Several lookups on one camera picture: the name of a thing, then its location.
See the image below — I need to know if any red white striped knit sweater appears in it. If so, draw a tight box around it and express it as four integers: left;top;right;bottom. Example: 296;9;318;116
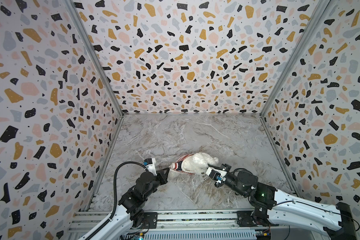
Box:
169;154;195;174

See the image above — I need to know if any white plush teddy bear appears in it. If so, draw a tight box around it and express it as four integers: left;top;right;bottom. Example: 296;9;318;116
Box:
169;152;220;175

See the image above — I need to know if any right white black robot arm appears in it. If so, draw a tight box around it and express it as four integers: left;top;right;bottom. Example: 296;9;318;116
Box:
206;164;360;240

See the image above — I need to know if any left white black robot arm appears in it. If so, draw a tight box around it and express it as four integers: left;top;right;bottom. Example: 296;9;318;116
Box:
81;168;170;240

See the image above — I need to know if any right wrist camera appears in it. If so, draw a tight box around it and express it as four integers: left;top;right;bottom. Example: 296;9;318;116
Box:
206;165;229;188

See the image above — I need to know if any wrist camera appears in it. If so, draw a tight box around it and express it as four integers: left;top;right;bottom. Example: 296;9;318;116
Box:
206;165;229;188
143;158;157;176

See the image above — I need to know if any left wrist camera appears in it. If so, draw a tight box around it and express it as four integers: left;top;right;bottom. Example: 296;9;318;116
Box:
143;158;157;176

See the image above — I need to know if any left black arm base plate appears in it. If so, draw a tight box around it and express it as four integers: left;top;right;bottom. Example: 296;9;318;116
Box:
131;211;158;229

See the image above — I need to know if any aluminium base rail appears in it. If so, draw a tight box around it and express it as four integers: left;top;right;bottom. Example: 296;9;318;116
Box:
67;208;323;233

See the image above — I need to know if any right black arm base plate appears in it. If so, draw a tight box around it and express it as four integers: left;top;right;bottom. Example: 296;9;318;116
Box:
237;209;279;228

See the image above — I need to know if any white vented cable duct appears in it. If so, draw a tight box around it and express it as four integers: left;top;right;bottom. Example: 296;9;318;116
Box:
138;230;257;240

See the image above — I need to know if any right aluminium corner post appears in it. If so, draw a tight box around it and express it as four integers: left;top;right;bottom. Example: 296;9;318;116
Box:
260;0;331;118

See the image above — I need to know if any aluminium corner post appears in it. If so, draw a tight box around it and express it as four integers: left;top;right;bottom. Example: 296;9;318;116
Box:
63;0;124;117
260;0;331;118

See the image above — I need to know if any left aluminium corner post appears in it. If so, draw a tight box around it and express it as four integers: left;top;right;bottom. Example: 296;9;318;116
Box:
63;0;124;117

